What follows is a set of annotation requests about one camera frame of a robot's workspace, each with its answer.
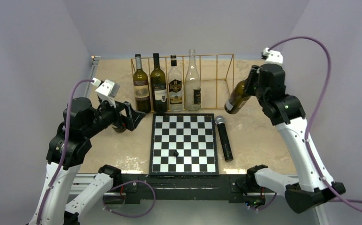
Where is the black white chessboard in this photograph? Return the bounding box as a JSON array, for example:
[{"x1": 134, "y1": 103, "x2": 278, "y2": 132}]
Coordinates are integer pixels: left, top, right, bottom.
[{"x1": 149, "y1": 113, "x2": 219, "y2": 176}]

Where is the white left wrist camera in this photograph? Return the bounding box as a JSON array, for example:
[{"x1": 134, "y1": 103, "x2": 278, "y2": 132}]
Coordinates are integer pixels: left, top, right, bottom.
[{"x1": 91, "y1": 78, "x2": 120, "y2": 108}]

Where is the black handheld microphone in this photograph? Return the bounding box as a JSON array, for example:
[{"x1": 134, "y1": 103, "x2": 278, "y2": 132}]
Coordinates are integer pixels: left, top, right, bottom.
[{"x1": 215, "y1": 115, "x2": 234, "y2": 162}]

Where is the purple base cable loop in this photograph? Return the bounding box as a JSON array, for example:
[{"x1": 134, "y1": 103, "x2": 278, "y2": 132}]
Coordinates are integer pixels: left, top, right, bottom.
[{"x1": 102, "y1": 179, "x2": 156, "y2": 218}]

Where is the gold wire wine rack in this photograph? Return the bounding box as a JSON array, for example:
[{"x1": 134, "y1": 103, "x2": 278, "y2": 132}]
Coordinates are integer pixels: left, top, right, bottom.
[{"x1": 141, "y1": 53, "x2": 236, "y2": 110}]

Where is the green Primitivo wine bottle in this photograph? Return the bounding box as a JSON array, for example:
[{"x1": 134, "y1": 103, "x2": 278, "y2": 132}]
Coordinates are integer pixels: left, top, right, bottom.
[{"x1": 133, "y1": 54, "x2": 151, "y2": 113}]

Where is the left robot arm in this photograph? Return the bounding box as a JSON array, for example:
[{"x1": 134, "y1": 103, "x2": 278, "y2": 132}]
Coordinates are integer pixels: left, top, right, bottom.
[{"x1": 29, "y1": 97, "x2": 146, "y2": 225}]

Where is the dark green wine bottle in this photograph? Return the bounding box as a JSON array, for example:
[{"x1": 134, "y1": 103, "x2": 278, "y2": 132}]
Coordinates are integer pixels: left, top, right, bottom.
[{"x1": 150, "y1": 53, "x2": 168, "y2": 113}]

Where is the clear square liquor bottle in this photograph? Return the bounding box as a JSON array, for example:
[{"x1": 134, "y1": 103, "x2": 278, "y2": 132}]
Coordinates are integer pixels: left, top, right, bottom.
[{"x1": 168, "y1": 55, "x2": 183, "y2": 112}]

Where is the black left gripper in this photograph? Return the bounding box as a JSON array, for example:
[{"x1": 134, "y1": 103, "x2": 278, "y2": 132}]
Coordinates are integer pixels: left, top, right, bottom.
[{"x1": 83, "y1": 95, "x2": 145, "y2": 137}]

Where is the clear glass bottle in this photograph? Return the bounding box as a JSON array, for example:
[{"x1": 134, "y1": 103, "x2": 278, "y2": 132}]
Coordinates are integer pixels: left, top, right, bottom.
[{"x1": 184, "y1": 49, "x2": 201, "y2": 111}]

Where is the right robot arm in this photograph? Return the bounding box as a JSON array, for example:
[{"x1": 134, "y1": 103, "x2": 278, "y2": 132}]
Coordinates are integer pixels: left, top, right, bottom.
[{"x1": 244, "y1": 64, "x2": 346, "y2": 214}]

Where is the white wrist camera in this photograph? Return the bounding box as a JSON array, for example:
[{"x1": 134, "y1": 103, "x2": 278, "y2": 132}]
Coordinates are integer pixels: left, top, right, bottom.
[
  {"x1": 91, "y1": 78, "x2": 120, "y2": 108},
  {"x1": 261, "y1": 47, "x2": 283, "y2": 66}
]

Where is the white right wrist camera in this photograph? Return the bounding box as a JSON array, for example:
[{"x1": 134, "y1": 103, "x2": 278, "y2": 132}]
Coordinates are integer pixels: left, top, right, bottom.
[{"x1": 261, "y1": 47, "x2": 283, "y2": 66}]

